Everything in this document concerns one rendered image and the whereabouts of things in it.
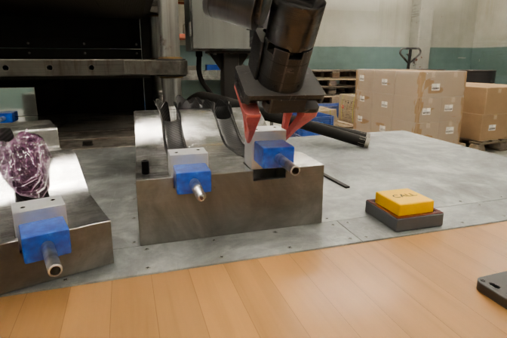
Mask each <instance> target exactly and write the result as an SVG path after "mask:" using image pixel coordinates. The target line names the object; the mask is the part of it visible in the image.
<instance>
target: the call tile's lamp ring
mask: <svg viewBox="0 0 507 338"><path fill-rule="evenodd" d="M375 200H376V199H368V200H367V201H369V202H370V203H371V204H374V205H375V206H377V207H378V208H380V209H381V210H384V211H385V212H386V213H388V214H390V215H392V216H393V217H395V218H396V219H404V218H409V217H420V216H425V215H432V214H442V213H443V212H442V211H440V210H438V209H435V208H433V210H434V211H432V212H427V213H421V214H410V215H404V216H398V215H396V214H394V213H392V212H391V211H390V210H387V209H386V208H384V207H383V206H381V205H379V204H377V203H376V202H374V201H375Z"/></svg>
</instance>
